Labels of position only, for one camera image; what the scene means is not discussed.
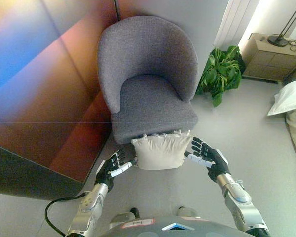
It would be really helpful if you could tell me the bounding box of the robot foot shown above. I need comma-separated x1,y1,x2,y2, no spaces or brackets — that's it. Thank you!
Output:
175,206,200,220
112,207,140,223

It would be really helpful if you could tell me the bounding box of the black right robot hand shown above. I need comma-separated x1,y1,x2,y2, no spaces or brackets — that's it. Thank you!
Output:
184,136,231,183

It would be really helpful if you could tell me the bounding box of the grey robot torso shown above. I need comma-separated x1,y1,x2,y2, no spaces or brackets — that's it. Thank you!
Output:
108,216,250,237

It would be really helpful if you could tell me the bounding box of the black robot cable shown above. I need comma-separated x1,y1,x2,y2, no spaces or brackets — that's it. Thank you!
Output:
44,192,86,237

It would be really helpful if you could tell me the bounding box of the grey fabric armchair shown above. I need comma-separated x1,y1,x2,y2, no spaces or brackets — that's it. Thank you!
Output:
97,15,199,145

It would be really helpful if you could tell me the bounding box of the beige wooden nightstand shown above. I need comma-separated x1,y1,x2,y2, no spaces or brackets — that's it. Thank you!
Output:
241,33,296,82

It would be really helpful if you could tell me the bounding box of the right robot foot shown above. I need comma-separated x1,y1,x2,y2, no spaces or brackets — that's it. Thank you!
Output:
175,206,200,220

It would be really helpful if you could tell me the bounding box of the black lamp base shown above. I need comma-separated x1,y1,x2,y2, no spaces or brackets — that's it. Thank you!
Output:
267,0,296,47

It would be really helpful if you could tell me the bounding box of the white bed pillow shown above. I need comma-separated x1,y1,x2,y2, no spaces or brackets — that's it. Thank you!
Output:
267,77,296,117

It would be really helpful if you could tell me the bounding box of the green leafy houseplant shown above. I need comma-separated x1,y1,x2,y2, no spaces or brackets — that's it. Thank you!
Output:
196,45,245,108

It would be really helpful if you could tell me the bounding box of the dark wooden cabinet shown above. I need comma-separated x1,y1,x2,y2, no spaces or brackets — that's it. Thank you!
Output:
0,142,85,200

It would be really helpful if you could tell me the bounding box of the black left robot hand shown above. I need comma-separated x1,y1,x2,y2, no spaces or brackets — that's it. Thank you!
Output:
94,150,133,192

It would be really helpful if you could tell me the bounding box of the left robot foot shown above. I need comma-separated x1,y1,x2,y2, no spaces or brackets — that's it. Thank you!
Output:
112,207,140,223

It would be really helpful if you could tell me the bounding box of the cream fringed pillow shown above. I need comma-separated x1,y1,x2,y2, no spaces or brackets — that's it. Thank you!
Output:
130,129,193,171

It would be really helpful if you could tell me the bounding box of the white curtain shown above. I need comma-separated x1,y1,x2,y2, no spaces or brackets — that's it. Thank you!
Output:
213,0,255,47

